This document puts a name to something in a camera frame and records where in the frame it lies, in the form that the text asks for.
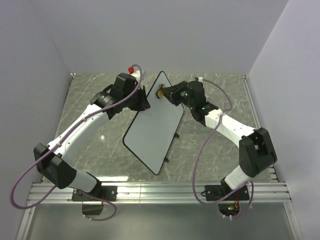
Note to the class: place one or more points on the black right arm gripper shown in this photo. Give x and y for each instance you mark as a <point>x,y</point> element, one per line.
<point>172,97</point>

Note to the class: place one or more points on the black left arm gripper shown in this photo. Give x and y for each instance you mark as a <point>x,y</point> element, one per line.
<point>144,104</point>

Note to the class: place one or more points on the yellow whiteboard eraser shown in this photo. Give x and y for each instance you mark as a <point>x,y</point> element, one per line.
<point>159,92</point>

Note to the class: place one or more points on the black framed whiteboard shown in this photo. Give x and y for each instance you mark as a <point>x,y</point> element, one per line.
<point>151,132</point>

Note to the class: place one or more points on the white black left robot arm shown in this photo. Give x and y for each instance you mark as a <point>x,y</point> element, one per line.
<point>54,159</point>

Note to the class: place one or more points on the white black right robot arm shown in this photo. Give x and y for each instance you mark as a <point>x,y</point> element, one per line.
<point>256,151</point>

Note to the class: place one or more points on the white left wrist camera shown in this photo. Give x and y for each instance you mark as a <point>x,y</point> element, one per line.
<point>137,73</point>

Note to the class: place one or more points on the metal wire whiteboard stand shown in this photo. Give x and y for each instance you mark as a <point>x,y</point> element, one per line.
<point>174,138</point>

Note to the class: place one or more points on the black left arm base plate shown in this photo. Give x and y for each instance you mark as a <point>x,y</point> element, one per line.
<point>105,192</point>

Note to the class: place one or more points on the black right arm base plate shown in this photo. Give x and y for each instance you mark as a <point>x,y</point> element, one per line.
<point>214,192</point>

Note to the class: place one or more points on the aluminium table edge rail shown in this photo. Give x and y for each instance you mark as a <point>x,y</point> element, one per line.
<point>168,193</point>

